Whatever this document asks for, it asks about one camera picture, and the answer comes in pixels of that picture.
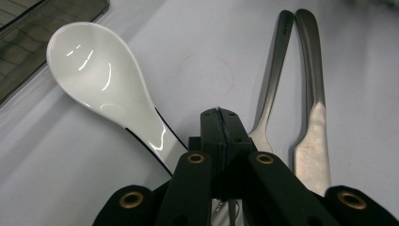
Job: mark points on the white ceramic spoon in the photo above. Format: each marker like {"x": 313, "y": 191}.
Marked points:
{"x": 94, "y": 69}

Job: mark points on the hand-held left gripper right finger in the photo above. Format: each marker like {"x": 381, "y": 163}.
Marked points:
{"x": 235, "y": 138}

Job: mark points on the metal fork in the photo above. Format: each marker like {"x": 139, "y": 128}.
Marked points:
{"x": 276, "y": 69}

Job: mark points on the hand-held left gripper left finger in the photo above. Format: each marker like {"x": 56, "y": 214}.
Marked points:
{"x": 213, "y": 132}

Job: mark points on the smoky transparent plastic bin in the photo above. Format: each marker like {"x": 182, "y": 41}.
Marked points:
{"x": 37, "y": 37}

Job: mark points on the metal knife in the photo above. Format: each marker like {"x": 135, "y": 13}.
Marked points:
{"x": 312, "y": 132}

